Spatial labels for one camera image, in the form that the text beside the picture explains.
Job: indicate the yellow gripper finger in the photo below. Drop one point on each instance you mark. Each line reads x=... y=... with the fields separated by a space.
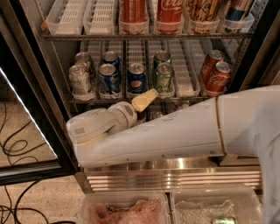
x=141 y=102

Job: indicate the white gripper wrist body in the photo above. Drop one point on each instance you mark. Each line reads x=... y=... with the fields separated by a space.
x=124 y=113

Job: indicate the green can front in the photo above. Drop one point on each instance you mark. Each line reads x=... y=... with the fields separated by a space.
x=163 y=77

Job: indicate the green can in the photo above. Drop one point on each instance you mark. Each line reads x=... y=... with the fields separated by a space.
x=161 y=57
x=163 y=77
x=224 y=220

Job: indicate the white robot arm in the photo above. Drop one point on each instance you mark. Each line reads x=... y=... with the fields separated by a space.
x=245 y=123

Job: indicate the silver can bottom centre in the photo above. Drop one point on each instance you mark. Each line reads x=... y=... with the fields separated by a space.
x=156 y=115

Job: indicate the blue Pepsi can centre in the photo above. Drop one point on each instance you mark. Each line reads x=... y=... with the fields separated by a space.
x=136 y=78

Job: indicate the blue pepsi can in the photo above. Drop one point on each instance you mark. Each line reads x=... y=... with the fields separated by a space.
x=109 y=79
x=111 y=57
x=136 y=78

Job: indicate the blue Pepsi can front left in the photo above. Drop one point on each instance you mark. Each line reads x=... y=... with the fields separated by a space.
x=109 y=79

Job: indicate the green can rear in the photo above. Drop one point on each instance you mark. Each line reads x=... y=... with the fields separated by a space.
x=161 y=57

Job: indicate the blue Pepsi can rear left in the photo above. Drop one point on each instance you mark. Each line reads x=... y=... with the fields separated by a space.
x=111 y=57

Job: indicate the white Sprite can front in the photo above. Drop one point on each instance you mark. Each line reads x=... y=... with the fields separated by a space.
x=80 y=80

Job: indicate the white sprite can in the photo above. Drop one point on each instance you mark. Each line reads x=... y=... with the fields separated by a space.
x=84 y=59
x=80 y=80

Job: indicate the empty white tray middle shelf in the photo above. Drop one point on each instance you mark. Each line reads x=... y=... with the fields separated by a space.
x=185 y=79

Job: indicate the steel fridge cabinet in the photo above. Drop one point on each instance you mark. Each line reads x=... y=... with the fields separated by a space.
x=164 y=174

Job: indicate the white Sprite can rear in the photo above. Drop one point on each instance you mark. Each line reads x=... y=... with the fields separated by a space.
x=84 y=59

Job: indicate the red Coke can front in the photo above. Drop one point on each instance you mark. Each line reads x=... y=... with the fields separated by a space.
x=218 y=77

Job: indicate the red Coke can rear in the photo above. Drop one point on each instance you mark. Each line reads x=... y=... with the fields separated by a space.
x=213 y=57

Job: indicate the orange can top shelf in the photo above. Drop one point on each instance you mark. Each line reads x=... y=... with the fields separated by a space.
x=132 y=11

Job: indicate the red Coke can top shelf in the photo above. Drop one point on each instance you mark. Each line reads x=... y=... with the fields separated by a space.
x=169 y=11

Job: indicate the glass fridge door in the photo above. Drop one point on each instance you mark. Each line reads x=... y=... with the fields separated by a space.
x=34 y=101

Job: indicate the gold can top shelf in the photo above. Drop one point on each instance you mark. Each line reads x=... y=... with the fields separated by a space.
x=203 y=10

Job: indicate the blue white can top shelf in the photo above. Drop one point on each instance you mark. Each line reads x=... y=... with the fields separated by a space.
x=238 y=9

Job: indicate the green can in bin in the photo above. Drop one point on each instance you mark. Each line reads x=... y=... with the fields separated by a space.
x=224 y=220

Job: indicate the brown tea bottle right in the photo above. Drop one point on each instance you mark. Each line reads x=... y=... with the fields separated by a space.
x=141 y=117

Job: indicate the clear water bottle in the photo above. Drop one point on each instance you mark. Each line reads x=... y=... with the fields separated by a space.
x=183 y=106

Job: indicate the empty clear tray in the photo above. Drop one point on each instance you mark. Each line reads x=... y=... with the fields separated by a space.
x=65 y=17
x=99 y=17

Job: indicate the clear bin left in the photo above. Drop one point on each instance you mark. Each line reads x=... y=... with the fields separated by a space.
x=147 y=207

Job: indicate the clear bin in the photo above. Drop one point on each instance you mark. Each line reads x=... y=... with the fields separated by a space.
x=147 y=207
x=199 y=204

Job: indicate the empty clear tray top left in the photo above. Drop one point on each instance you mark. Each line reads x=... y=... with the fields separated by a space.
x=65 y=17

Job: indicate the clear bin right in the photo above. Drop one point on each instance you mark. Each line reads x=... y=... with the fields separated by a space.
x=199 y=204

